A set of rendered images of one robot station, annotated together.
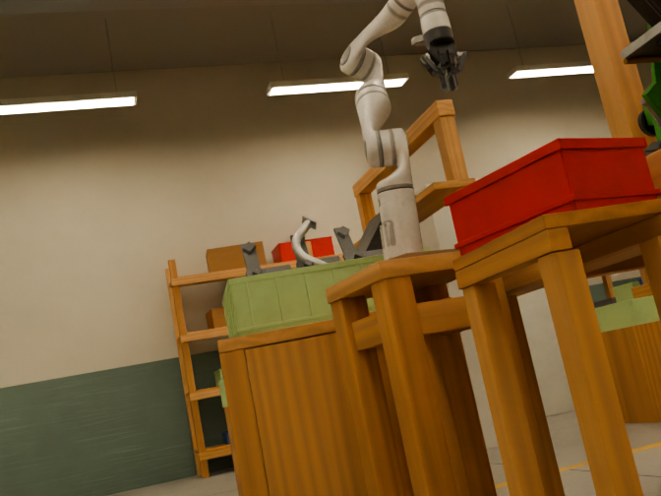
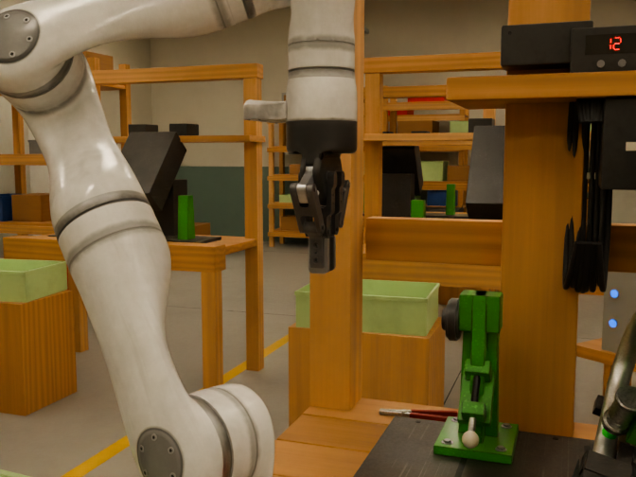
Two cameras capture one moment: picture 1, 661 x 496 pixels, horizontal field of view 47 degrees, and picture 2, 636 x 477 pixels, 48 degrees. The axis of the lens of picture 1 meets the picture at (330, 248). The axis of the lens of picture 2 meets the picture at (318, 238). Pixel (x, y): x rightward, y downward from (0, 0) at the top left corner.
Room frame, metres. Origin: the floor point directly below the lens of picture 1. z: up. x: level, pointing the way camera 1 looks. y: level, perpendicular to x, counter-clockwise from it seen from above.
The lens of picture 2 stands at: (1.38, 0.23, 1.40)
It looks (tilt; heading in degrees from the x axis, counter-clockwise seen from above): 6 degrees down; 307
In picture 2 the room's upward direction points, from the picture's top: straight up
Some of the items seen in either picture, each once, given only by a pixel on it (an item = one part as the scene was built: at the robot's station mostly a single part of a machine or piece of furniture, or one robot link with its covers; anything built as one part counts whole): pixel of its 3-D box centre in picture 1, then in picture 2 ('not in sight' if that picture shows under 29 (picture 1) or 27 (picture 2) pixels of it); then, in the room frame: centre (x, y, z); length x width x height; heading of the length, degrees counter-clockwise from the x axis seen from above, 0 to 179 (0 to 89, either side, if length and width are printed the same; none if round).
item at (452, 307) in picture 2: (650, 123); (451, 319); (1.94, -0.90, 1.12); 0.07 x 0.03 x 0.08; 108
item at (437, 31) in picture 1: (441, 47); (322, 160); (1.84, -0.38, 1.40); 0.08 x 0.08 x 0.09
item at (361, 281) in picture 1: (409, 276); not in sight; (1.84, -0.18, 0.83); 0.32 x 0.32 x 0.04; 25
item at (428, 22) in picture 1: (432, 26); (305, 92); (1.86, -0.38, 1.47); 0.11 x 0.09 x 0.06; 18
